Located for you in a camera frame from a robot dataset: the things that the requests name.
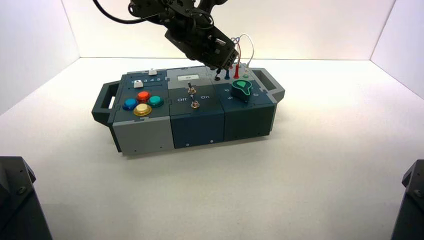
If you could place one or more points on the yellow round push button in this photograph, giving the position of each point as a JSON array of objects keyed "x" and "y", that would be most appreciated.
[{"x": 142, "y": 110}]

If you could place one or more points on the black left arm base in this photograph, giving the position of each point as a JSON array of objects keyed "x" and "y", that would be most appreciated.
[{"x": 16, "y": 205}]

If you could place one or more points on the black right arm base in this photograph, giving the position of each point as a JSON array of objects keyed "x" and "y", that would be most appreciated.
[{"x": 412, "y": 212}]

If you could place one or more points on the blue round push button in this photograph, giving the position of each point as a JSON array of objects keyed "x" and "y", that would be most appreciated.
[{"x": 130, "y": 104}]

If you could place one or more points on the teal round push button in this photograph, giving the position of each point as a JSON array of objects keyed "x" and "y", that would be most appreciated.
[{"x": 155, "y": 101}]

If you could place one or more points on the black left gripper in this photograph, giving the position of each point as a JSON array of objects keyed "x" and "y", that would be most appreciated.
[{"x": 198, "y": 41}]

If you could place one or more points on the red round push button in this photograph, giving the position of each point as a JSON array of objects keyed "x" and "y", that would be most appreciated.
[{"x": 143, "y": 96}]

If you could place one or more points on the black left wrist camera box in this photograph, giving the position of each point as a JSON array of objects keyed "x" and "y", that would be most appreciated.
[{"x": 215, "y": 3}]

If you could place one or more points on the metal toggle switch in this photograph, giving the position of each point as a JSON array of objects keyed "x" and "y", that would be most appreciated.
[
  {"x": 194, "y": 104},
  {"x": 190, "y": 88}
]

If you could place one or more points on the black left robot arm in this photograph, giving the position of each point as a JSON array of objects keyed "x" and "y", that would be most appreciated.
[{"x": 155, "y": 8}]

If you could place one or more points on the green teardrop rotary knob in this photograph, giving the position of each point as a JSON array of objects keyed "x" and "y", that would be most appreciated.
[{"x": 242, "y": 88}]

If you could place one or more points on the white slider cap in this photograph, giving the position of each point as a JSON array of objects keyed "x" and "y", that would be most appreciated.
[
  {"x": 152, "y": 72},
  {"x": 137, "y": 84}
]

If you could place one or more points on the blue grey modular task box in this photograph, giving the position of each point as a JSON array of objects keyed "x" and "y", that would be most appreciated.
[{"x": 195, "y": 129}]

